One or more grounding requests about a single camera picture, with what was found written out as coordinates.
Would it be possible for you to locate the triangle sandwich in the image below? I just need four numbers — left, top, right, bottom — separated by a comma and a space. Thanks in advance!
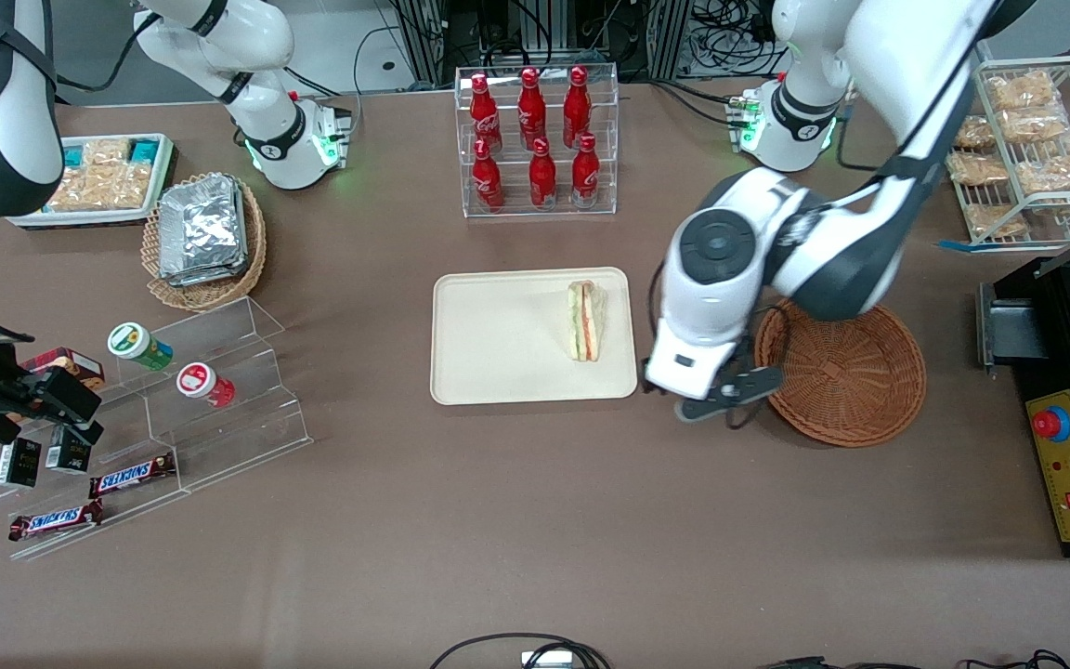
566, 280, 607, 363

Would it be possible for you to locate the round brown wicker basket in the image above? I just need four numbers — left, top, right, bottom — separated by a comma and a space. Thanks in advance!
754, 297, 928, 449

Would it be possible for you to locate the white snack tray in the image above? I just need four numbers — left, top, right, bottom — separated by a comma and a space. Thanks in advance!
6, 133, 178, 230

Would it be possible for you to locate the light tan wicker basket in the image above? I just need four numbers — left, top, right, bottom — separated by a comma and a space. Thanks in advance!
141, 172, 268, 312

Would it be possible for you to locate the beige rectangular tray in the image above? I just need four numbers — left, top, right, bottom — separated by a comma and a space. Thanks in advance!
430, 267, 638, 407

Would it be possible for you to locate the black machine with metal tray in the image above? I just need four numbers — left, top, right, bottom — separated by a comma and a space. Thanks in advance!
977, 256, 1070, 393

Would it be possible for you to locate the small black box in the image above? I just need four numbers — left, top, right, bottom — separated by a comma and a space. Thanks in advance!
45, 427, 93, 475
0, 437, 43, 489

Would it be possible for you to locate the brown chocolate box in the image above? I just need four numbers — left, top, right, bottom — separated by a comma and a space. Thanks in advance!
20, 347, 106, 391

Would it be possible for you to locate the Snickers chocolate bar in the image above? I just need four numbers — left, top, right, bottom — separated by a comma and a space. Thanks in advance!
7, 499, 106, 543
89, 452, 177, 500

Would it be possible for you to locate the green can with white lid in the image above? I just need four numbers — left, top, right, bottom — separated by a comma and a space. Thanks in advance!
107, 321, 175, 373

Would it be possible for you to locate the red can with white lid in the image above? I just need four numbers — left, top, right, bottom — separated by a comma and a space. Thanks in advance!
176, 362, 237, 409

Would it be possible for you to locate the clear acrylic stepped display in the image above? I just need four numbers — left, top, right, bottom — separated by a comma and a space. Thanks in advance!
0, 295, 315, 561

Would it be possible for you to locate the clear bag of crackers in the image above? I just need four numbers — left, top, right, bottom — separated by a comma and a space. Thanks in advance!
80, 138, 133, 169
46, 163, 153, 213

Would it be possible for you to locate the red cola bottle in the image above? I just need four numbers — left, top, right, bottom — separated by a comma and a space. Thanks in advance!
571, 133, 602, 208
470, 74, 502, 154
517, 67, 548, 150
528, 138, 558, 210
472, 137, 505, 211
562, 66, 593, 150

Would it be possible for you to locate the silver foil pack stack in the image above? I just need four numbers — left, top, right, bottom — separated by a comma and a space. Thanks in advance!
158, 177, 250, 288

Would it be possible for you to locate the clear acrylic bottle rack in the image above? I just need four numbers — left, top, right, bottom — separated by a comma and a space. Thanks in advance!
454, 63, 620, 219

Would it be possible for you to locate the clear bag of fried snacks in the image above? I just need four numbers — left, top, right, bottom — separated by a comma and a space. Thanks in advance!
1013, 139, 1070, 197
948, 151, 1011, 188
985, 72, 1062, 112
953, 115, 997, 151
998, 107, 1070, 145
966, 204, 1029, 239

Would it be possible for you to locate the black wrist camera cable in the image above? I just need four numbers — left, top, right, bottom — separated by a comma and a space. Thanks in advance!
648, 262, 675, 396

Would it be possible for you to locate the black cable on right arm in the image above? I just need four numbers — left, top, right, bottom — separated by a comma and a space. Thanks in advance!
52, 11, 166, 94

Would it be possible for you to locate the white wire rack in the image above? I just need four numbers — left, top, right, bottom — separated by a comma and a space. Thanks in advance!
939, 56, 1070, 250

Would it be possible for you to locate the black cable loop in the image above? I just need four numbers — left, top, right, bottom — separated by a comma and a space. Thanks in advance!
429, 632, 612, 669

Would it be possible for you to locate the black cable bundle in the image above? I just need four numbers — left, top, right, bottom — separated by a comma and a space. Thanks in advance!
684, 0, 789, 80

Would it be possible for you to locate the aluminium frame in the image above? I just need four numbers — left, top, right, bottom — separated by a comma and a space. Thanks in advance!
398, 0, 696, 86

